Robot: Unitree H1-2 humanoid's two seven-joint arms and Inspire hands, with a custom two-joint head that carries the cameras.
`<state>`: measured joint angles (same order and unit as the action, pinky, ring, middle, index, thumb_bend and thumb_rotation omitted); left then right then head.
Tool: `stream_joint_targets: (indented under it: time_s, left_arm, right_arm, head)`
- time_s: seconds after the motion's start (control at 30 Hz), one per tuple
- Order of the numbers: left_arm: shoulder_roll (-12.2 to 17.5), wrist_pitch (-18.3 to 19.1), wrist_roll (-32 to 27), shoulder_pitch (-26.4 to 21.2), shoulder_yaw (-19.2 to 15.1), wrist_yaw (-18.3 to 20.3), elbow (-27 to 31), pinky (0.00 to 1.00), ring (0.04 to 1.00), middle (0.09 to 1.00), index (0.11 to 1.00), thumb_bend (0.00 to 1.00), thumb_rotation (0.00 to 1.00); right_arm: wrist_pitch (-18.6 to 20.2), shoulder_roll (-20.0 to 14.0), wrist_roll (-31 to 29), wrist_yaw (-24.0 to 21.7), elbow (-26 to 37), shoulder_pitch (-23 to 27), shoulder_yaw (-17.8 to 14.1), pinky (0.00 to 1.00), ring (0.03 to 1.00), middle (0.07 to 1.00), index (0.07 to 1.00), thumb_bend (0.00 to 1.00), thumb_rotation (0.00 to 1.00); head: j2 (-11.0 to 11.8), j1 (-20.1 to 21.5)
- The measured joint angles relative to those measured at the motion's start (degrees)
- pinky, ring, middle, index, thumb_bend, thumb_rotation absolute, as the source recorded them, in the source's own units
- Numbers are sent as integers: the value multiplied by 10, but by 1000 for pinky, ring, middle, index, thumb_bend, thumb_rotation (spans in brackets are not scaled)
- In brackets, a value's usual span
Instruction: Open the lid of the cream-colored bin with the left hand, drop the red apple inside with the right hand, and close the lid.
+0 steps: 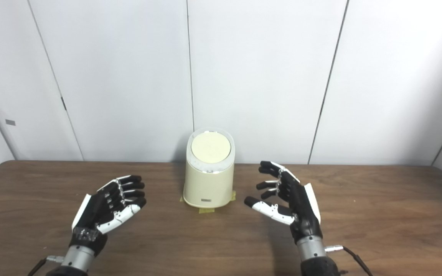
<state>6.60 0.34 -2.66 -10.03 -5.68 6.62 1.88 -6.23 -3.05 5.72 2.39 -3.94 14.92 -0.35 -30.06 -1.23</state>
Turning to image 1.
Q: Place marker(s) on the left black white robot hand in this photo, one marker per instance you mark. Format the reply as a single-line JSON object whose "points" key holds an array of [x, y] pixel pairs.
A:
{"points": [[94, 214]]}

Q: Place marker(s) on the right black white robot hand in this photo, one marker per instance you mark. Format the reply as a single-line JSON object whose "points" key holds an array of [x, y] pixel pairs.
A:
{"points": [[303, 209]]}

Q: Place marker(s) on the cream-colored round bin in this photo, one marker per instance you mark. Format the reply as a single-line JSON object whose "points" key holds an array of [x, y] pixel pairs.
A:
{"points": [[208, 188]]}

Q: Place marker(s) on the cream round bin lid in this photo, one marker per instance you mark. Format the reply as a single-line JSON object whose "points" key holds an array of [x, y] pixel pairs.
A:
{"points": [[210, 147]]}

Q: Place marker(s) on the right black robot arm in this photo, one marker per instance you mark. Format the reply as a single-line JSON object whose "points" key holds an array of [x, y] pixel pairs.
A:
{"points": [[313, 253]]}

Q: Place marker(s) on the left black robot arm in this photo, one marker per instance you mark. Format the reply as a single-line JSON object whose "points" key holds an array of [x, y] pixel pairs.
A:
{"points": [[77, 258]]}

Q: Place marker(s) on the black wall panel hinge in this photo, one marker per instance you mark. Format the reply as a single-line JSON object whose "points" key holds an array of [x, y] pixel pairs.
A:
{"points": [[63, 104]]}

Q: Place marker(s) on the small grey wall label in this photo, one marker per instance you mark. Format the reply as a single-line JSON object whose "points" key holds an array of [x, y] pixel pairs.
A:
{"points": [[10, 122]]}

